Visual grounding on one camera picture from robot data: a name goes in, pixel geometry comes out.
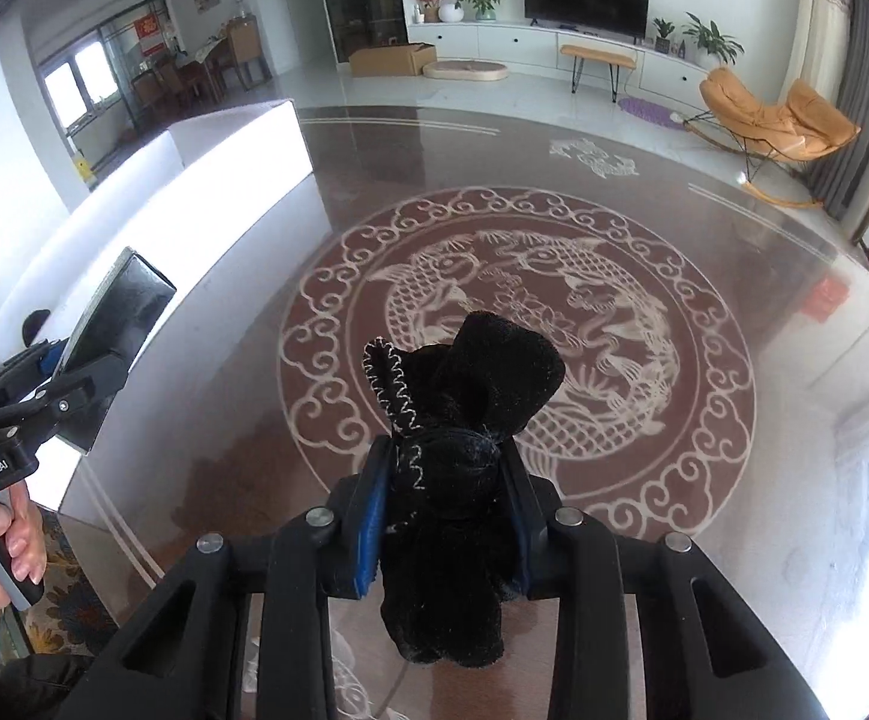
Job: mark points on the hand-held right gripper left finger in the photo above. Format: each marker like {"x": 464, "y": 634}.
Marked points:
{"x": 370, "y": 540}

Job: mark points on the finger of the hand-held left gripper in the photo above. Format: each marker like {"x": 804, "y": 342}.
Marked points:
{"x": 67, "y": 401}
{"x": 29, "y": 367}

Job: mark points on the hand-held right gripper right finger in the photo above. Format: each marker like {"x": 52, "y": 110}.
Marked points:
{"x": 520, "y": 540}

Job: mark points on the black rectangular box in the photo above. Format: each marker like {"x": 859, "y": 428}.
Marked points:
{"x": 115, "y": 330}

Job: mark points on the long white storage box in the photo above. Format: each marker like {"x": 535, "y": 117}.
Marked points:
{"x": 239, "y": 187}

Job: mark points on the brown patterned desktop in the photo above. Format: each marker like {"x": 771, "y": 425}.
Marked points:
{"x": 666, "y": 427}

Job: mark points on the floral patterned cushion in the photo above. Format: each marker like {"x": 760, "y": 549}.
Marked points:
{"x": 74, "y": 600}

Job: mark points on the red door hanging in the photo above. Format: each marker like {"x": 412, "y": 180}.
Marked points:
{"x": 149, "y": 34}

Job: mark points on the purple round rug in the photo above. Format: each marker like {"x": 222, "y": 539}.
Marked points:
{"x": 648, "y": 109}

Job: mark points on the cardboard box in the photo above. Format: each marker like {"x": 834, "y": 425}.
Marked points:
{"x": 389, "y": 61}

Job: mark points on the beige oval pet bed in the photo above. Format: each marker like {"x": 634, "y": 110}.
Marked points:
{"x": 464, "y": 73}

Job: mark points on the orange rocking chair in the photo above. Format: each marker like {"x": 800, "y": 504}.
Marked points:
{"x": 764, "y": 120}

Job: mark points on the wooden bench with metal legs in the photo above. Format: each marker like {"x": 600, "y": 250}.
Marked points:
{"x": 597, "y": 54}

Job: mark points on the dark glass display cabinet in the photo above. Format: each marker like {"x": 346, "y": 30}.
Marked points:
{"x": 359, "y": 0}

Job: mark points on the white television cabinet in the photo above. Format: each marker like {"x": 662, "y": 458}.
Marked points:
{"x": 494, "y": 41}

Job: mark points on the small potted plant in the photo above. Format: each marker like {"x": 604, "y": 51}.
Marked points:
{"x": 663, "y": 34}

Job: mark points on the white round vase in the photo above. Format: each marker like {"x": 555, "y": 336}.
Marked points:
{"x": 450, "y": 13}

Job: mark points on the large leafy potted plant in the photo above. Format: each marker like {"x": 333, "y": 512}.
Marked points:
{"x": 711, "y": 37}

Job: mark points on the grey curtain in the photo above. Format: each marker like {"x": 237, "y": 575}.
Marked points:
{"x": 865, "y": 105}

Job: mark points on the covered standing air conditioner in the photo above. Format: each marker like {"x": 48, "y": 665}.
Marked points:
{"x": 816, "y": 37}

